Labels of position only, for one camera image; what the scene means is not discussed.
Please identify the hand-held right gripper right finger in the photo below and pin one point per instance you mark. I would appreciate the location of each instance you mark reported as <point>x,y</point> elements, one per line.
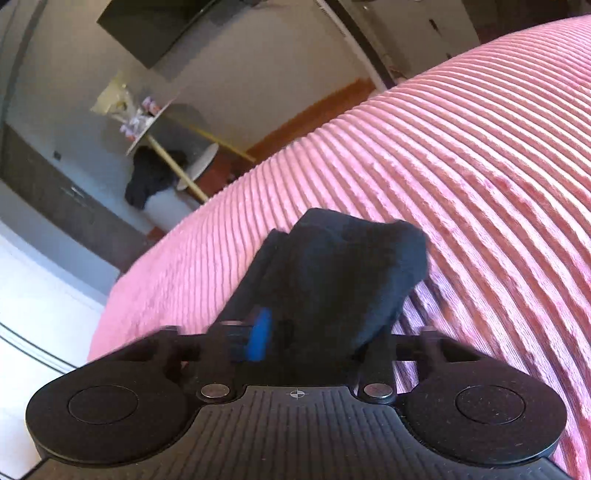
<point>408,349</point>

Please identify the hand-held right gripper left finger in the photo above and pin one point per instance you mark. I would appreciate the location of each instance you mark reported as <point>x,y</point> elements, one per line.
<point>259,333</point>

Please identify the black pants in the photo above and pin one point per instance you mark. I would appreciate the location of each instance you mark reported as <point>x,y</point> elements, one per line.
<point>341,277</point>

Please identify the white bin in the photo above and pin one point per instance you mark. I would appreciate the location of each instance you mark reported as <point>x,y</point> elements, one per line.
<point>166,207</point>

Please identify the pink ribbed blanket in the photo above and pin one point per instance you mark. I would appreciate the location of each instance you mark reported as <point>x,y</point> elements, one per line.
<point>461,184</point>

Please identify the dark cloth pile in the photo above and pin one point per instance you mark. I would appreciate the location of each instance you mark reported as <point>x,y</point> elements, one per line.
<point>147,177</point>

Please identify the white round table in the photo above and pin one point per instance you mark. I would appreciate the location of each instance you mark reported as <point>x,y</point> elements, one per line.
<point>161,129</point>

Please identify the dark wooden cabinet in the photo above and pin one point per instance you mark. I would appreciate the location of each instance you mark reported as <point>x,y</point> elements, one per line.
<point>60,194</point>

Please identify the yellowish paper bag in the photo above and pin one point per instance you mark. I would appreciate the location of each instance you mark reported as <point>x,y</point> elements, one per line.
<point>113,94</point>

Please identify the black wall television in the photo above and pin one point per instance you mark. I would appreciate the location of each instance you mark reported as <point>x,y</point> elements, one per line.
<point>147,27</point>

